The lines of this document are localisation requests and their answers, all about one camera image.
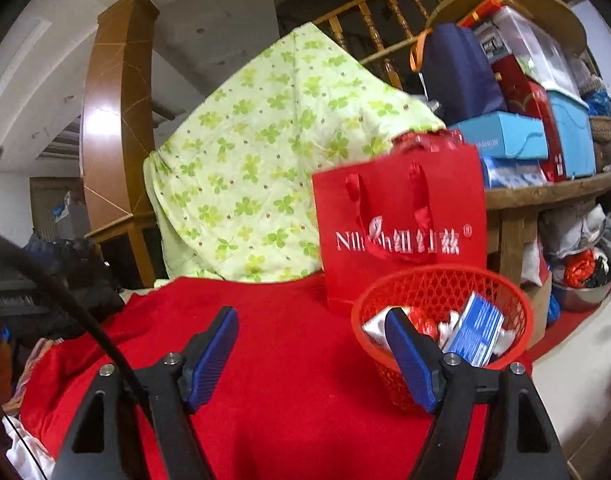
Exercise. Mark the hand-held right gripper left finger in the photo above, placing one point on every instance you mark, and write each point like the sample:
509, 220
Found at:
215, 355

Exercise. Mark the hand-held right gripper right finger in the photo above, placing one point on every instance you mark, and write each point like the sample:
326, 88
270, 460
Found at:
408, 355

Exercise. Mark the red mesh plastic basket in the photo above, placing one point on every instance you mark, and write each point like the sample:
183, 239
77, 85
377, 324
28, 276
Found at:
400, 390

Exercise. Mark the white and red carton box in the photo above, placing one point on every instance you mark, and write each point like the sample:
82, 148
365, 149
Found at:
373, 327

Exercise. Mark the blue carton box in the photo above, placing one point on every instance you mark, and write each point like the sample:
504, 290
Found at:
478, 327

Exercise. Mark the striped pink cloth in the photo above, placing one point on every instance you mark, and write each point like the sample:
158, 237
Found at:
35, 355

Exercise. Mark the black jacket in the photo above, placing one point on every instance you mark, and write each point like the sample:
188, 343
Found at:
85, 280

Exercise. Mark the red blanket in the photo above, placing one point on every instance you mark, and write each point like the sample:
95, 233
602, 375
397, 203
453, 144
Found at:
295, 385

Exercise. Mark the brown wooden cabinet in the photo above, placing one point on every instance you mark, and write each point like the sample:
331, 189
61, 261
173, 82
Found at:
40, 210

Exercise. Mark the white cloth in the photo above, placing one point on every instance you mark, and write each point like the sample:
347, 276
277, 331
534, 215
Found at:
25, 447

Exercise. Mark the red paper gift bag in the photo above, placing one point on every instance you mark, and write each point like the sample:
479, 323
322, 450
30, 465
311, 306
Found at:
450, 190

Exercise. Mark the steel basin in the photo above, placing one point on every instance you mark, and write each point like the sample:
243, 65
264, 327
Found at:
585, 297

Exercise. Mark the orange plastic bag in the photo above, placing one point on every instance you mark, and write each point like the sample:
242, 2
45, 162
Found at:
580, 265

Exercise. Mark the green clover print quilt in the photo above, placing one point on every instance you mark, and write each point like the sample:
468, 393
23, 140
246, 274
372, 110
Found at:
260, 160

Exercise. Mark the grey cloth bundle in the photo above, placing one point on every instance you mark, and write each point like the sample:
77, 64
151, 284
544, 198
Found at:
575, 230

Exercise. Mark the blue patterned packet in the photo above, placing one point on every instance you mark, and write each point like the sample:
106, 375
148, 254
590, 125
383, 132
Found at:
510, 172

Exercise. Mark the dark red plastic bag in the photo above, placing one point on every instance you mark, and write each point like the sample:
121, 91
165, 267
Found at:
425, 139

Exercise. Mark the brown wooden pillar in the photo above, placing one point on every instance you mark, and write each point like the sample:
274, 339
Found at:
115, 110

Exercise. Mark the wooden table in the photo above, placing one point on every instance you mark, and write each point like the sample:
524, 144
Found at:
560, 192

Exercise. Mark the light blue cardboard box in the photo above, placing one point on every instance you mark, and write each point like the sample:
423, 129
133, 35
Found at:
505, 135

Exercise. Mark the red gift box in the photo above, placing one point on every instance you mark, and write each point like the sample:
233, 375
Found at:
530, 105

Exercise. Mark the wooden stair railing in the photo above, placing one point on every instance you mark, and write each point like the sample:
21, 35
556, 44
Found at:
371, 25

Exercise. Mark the clear plastic box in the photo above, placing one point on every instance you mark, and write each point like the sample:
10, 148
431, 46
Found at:
535, 45

